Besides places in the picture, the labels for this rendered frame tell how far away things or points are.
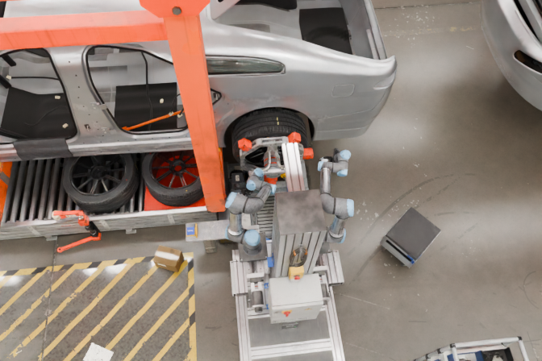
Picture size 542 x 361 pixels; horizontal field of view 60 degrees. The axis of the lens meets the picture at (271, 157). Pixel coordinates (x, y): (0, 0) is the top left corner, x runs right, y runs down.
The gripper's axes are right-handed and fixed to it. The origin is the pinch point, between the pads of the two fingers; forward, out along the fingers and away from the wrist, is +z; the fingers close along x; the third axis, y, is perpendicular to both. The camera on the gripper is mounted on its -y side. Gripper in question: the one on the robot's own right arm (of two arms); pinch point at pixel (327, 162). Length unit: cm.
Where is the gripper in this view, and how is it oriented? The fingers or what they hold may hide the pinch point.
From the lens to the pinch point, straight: 388.7
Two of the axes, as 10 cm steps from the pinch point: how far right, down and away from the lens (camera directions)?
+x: 8.9, 4.2, 1.8
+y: -3.4, 8.7, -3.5
